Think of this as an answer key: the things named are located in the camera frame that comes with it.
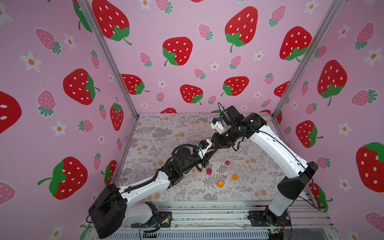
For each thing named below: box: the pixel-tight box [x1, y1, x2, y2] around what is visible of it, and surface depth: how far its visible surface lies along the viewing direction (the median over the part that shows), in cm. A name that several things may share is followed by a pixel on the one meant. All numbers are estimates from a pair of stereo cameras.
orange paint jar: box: [217, 181, 225, 188], surface depth 86 cm
